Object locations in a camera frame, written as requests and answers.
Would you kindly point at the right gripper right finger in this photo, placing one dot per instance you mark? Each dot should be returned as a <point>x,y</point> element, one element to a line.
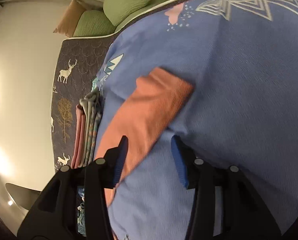
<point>225,205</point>

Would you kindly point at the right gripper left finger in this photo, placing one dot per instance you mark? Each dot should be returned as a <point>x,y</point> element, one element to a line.
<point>53,215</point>

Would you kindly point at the coral pink knit sweater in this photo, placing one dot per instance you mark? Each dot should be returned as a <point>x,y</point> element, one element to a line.
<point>156,100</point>

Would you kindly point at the grey floral folded clothes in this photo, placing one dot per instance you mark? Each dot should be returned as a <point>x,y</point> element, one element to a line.
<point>89,104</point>

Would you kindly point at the pink folded garment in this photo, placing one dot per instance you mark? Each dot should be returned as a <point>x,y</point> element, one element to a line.
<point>80,122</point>

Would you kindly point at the dark deer pattern mattress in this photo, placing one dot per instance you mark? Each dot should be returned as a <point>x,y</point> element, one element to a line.
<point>79,60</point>

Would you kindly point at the blue patterned bedspread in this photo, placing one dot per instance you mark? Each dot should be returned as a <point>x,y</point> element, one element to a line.
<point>241,56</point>

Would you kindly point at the tan pillow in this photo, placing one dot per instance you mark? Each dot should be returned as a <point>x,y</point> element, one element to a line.
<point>70,19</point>

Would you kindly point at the green pillow far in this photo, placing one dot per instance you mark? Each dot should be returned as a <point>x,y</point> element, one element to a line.
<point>93,23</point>

